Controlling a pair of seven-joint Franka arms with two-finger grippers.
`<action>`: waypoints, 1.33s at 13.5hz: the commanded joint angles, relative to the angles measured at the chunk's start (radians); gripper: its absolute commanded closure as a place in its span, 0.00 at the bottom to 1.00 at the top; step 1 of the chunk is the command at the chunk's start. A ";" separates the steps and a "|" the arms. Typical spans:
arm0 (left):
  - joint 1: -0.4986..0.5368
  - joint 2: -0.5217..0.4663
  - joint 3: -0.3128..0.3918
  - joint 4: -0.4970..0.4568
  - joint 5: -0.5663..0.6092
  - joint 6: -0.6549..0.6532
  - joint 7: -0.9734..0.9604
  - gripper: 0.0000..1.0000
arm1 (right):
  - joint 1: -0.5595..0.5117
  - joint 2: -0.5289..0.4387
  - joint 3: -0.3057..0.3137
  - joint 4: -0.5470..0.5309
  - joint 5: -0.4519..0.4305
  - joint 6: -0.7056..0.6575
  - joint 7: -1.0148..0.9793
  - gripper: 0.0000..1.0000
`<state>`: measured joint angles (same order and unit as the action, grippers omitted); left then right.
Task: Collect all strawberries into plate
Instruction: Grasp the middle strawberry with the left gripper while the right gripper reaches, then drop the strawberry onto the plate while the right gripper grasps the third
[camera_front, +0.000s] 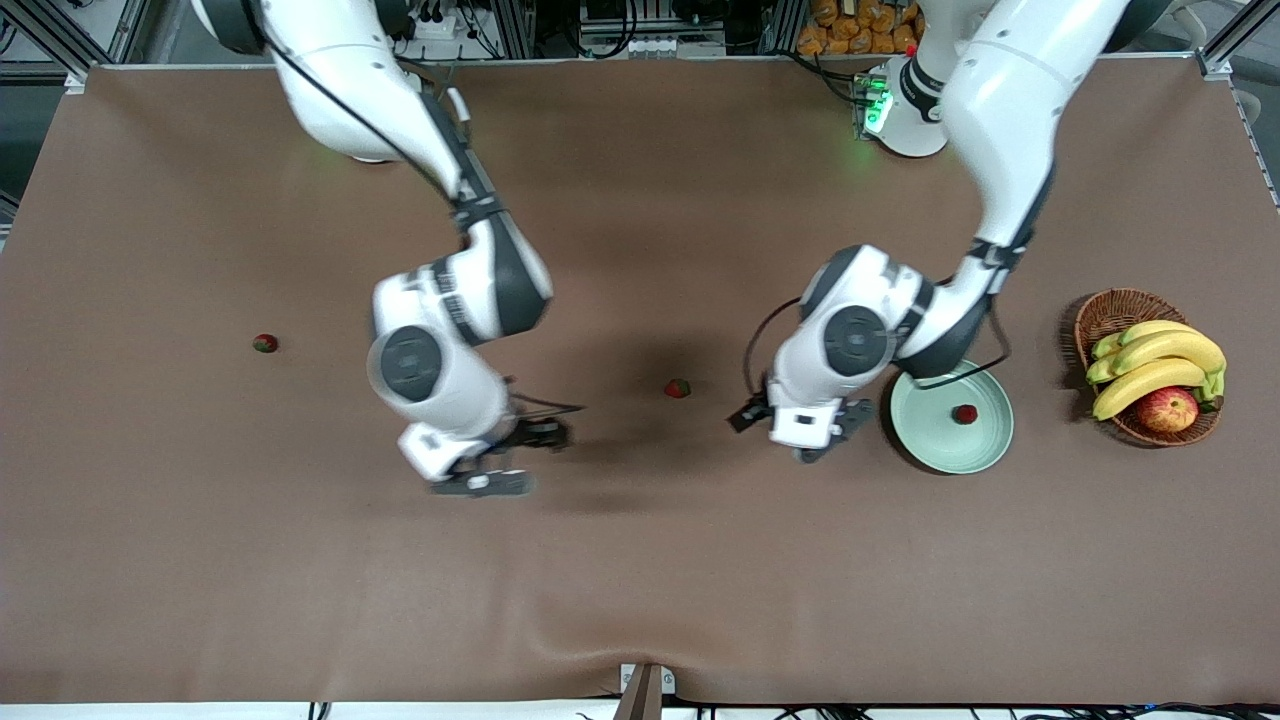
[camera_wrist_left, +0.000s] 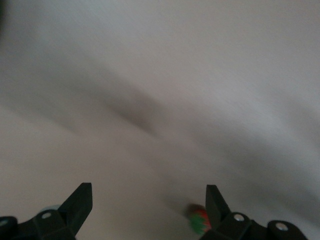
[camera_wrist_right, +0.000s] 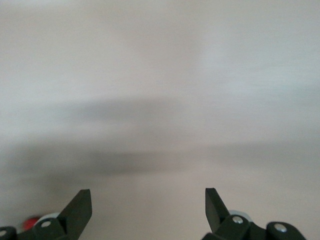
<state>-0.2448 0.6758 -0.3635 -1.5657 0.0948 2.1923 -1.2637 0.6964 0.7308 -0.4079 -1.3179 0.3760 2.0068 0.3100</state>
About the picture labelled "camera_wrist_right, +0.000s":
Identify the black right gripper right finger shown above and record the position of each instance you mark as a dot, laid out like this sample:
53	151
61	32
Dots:
216	215

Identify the brown table cover sheet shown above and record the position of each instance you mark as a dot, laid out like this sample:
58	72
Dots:
160	75

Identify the small red strawberry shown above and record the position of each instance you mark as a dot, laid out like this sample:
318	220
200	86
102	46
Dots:
30	223

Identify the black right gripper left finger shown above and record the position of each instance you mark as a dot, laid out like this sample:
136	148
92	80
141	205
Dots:
75	217

